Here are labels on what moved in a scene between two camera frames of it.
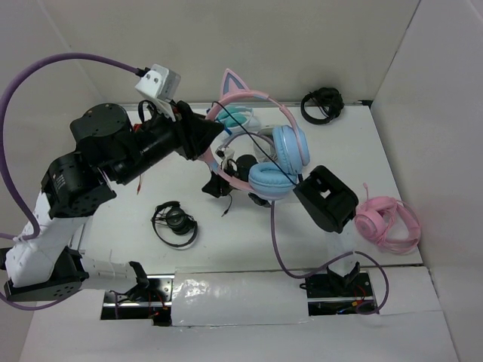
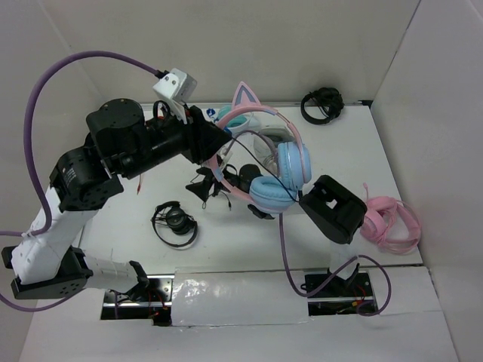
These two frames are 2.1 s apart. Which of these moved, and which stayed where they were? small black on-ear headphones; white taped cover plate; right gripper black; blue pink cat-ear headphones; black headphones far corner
Moved: blue pink cat-ear headphones; right gripper black
Stayed: white taped cover plate; black headphones far corner; small black on-ear headphones
